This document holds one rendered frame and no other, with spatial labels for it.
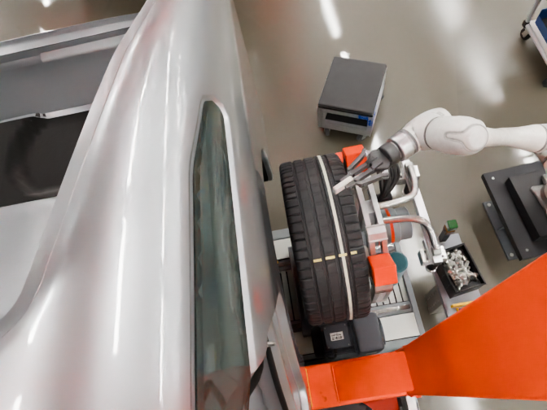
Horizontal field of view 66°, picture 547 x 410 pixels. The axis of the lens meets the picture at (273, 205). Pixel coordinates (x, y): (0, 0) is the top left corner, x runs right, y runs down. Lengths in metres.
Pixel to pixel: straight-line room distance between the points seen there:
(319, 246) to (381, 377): 0.56
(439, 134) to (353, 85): 1.50
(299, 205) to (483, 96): 2.09
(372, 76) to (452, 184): 0.84
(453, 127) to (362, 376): 0.95
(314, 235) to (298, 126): 1.70
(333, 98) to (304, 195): 1.35
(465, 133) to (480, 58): 2.22
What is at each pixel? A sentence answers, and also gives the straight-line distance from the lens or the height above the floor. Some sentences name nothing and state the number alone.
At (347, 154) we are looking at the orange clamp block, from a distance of 1.52.
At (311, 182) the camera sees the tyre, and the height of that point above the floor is 1.17.
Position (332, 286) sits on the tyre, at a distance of 1.44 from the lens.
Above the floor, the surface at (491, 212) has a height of 0.02.
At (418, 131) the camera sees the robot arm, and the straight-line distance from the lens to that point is 1.39.
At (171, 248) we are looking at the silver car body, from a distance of 0.70.
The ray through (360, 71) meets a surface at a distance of 2.83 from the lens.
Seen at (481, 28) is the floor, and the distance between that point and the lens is 3.67.
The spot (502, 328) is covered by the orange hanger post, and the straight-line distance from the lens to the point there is 0.74.
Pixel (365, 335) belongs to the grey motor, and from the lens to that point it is 2.08.
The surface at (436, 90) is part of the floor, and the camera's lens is 3.22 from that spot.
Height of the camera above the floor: 2.47
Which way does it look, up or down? 65 degrees down
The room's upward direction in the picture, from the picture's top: 18 degrees counter-clockwise
